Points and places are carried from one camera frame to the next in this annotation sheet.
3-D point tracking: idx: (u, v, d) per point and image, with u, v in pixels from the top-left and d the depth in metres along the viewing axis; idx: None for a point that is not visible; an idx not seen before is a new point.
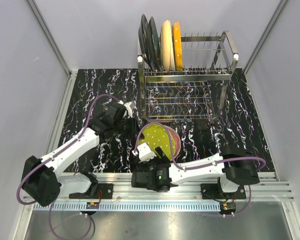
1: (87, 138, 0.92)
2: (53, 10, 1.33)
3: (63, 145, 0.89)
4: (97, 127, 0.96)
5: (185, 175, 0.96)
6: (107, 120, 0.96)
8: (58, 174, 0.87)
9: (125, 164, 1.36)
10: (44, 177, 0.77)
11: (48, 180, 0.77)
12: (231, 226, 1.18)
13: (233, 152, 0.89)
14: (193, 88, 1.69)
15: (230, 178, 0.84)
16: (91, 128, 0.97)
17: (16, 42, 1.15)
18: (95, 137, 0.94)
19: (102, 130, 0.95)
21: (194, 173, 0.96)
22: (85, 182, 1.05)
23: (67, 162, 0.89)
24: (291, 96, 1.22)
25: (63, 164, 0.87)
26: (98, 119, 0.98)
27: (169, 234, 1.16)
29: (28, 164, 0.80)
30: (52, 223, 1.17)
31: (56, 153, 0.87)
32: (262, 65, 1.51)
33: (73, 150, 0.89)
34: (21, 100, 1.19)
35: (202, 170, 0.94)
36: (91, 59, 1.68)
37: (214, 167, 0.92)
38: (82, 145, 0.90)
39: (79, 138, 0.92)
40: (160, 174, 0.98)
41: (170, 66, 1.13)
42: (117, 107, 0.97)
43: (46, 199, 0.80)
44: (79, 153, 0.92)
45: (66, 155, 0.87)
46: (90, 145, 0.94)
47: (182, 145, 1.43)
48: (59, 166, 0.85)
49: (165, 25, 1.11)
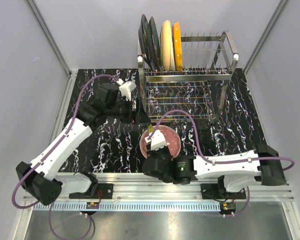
1: (76, 132, 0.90)
2: (52, 10, 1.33)
3: (52, 146, 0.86)
4: (87, 114, 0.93)
5: (213, 170, 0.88)
6: (100, 104, 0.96)
8: (51, 177, 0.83)
9: (125, 164, 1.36)
10: (38, 181, 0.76)
11: (42, 184, 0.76)
12: (231, 226, 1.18)
13: (268, 151, 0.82)
14: (193, 88, 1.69)
15: (265, 178, 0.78)
16: (80, 116, 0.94)
17: (16, 43, 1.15)
18: (85, 128, 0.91)
19: (95, 116, 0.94)
21: (223, 168, 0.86)
22: (85, 182, 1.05)
23: (59, 162, 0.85)
24: (291, 96, 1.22)
25: (55, 166, 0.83)
26: (88, 105, 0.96)
27: (169, 234, 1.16)
29: (19, 170, 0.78)
30: (52, 223, 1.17)
31: (45, 156, 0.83)
32: (262, 65, 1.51)
33: (63, 149, 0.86)
34: (21, 101, 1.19)
35: (233, 167, 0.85)
36: (92, 59, 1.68)
37: (248, 164, 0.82)
38: (72, 140, 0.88)
39: (67, 134, 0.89)
40: (182, 165, 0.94)
41: (170, 66, 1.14)
42: (108, 89, 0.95)
43: (48, 199, 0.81)
44: (69, 150, 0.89)
45: (56, 156, 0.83)
46: (81, 137, 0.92)
47: (182, 145, 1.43)
48: (50, 169, 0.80)
49: (165, 25, 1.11)
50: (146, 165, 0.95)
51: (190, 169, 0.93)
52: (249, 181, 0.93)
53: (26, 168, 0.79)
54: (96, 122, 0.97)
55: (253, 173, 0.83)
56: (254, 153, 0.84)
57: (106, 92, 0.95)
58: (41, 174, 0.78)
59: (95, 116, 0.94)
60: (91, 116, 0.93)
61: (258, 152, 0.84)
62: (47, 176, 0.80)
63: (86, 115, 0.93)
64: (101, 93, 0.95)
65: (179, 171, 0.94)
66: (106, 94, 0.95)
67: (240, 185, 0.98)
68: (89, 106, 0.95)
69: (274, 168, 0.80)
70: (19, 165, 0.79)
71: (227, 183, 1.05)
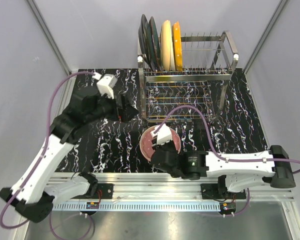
1: (54, 151, 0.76)
2: (52, 10, 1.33)
3: (31, 167, 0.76)
4: (63, 126, 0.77)
5: (225, 167, 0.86)
6: (77, 114, 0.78)
8: (36, 199, 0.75)
9: (125, 164, 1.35)
10: (20, 207, 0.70)
11: (24, 211, 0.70)
12: (231, 226, 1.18)
13: (283, 153, 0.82)
14: (193, 88, 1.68)
15: (279, 179, 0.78)
16: (56, 130, 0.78)
17: (17, 43, 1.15)
18: (62, 146, 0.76)
19: (73, 129, 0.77)
21: (237, 166, 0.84)
22: (84, 184, 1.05)
23: (42, 184, 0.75)
24: (291, 96, 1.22)
25: (37, 189, 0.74)
26: (64, 114, 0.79)
27: (169, 234, 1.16)
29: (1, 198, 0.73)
30: (52, 223, 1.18)
31: (24, 181, 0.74)
32: (262, 65, 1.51)
33: (42, 171, 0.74)
34: (21, 100, 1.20)
35: (247, 166, 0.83)
36: (92, 59, 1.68)
37: (263, 164, 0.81)
38: (50, 161, 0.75)
39: (44, 154, 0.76)
40: (193, 160, 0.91)
41: (170, 66, 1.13)
42: (84, 96, 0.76)
43: (39, 217, 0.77)
44: (53, 169, 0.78)
45: (36, 179, 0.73)
46: (62, 153, 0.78)
47: (183, 145, 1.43)
48: (31, 195, 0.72)
49: (165, 24, 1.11)
50: (155, 158, 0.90)
51: (201, 164, 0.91)
52: (255, 182, 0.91)
53: (7, 194, 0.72)
54: (76, 135, 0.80)
55: (265, 174, 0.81)
56: (268, 154, 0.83)
57: (82, 100, 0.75)
58: (22, 201, 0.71)
59: (73, 128, 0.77)
60: (69, 130, 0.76)
61: (273, 153, 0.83)
62: (30, 202, 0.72)
63: (63, 129, 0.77)
64: (75, 101, 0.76)
65: (189, 166, 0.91)
66: (81, 102, 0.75)
67: (242, 185, 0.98)
68: (65, 116, 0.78)
69: (287, 170, 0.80)
70: (1, 192, 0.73)
71: (229, 183, 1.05)
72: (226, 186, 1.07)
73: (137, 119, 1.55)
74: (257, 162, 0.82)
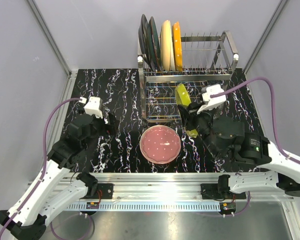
1: (52, 176, 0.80)
2: (52, 10, 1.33)
3: (29, 191, 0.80)
4: (62, 152, 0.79)
5: (284, 164, 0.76)
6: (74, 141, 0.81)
8: (33, 221, 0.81)
9: (125, 164, 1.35)
10: (15, 231, 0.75)
11: (20, 233, 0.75)
12: (231, 226, 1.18)
13: None
14: (193, 88, 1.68)
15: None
16: (54, 157, 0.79)
17: (16, 42, 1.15)
18: (60, 171, 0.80)
19: (71, 155, 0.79)
21: (293, 167, 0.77)
22: (80, 193, 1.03)
23: (38, 207, 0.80)
24: (291, 96, 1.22)
25: (33, 212, 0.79)
26: (62, 140, 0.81)
27: (169, 234, 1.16)
29: None
30: (52, 223, 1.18)
31: (22, 204, 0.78)
32: (262, 65, 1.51)
33: (39, 196, 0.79)
34: (21, 100, 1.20)
35: None
36: (92, 58, 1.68)
37: None
38: (47, 186, 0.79)
39: (42, 179, 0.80)
40: (256, 145, 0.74)
41: (170, 66, 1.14)
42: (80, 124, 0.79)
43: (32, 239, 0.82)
44: (49, 192, 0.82)
45: (32, 203, 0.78)
46: (59, 177, 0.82)
47: (182, 145, 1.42)
48: (27, 218, 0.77)
49: (165, 25, 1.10)
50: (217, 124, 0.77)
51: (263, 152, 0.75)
52: (265, 186, 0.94)
53: (4, 217, 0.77)
54: (73, 161, 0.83)
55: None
56: None
57: (79, 129, 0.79)
58: (18, 224, 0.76)
59: (71, 154, 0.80)
60: (68, 156, 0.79)
61: None
62: (25, 224, 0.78)
63: (61, 155, 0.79)
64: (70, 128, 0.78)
65: (250, 150, 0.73)
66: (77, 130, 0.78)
67: (249, 188, 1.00)
68: (63, 142, 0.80)
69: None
70: None
71: (233, 183, 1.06)
72: (229, 186, 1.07)
73: (137, 119, 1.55)
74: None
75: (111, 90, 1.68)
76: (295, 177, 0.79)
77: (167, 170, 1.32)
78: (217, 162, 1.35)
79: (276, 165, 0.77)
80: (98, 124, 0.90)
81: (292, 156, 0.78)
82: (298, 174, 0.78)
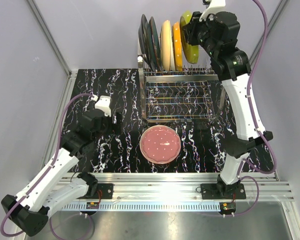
1: (62, 163, 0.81)
2: (52, 10, 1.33)
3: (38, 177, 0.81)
4: (73, 142, 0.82)
5: (239, 96, 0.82)
6: (85, 132, 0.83)
8: (38, 208, 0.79)
9: (125, 164, 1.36)
10: (22, 216, 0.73)
11: (26, 219, 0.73)
12: (231, 226, 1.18)
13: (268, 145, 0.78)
14: (193, 88, 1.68)
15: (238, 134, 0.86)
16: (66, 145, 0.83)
17: (17, 43, 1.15)
18: (71, 159, 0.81)
19: (81, 145, 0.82)
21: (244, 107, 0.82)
22: (83, 188, 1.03)
23: (45, 195, 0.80)
24: (290, 96, 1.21)
25: (41, 198, 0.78)
26: (73, 132, 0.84)
27: (169, 234, 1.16)
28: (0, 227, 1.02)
29: (5, 203, 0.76)
30: (52, 223, 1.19)
31: (31, 188, 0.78)
32: (261, 65, 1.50)
33: (48, 182, 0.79)
34: (21, 100, 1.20)
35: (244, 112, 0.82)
36: (92, 58, 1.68)
37: (251, 128, 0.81)
38: (57, 172, 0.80)
39: (53, 165, 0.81)
40: (235, 60, 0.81)
41: (169, 66, 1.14)
42: None
43: (34, 229, 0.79)
44: (57, 180, 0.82)
45: (41, 188, 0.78)
46: (69, 166, 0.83)
47: (182, 145, 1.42)
48: (35, 202, 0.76)
49: (165, 25, 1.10)
50: (223, 14, 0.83)
51: (236, 72, 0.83)
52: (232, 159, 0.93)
53: (11, 201, 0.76)
54: (83, 151, 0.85)
55: (242, 132, 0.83)
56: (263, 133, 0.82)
57: (91, 121, 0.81)
58: (26, 207, 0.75)
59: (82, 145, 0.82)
60: (78, 146, 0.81)
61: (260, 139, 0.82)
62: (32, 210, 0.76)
63: (72, 144, 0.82)
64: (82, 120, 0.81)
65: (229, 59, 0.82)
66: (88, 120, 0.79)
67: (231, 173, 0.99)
68: (74, 134, 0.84)
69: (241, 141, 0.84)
70: (5, 199, 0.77)
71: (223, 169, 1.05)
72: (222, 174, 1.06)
73: (137, 119, 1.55)
74: (254, 125, 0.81)
75: (111, 90, 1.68)
76: (238, 121, 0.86)
77: (167, 170, 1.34)
78: (217, 162, 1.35)
79: (231, 88, 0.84)
80: (106, 121, 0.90)
81: (252, 100, 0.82)
82: (241, 119, 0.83)
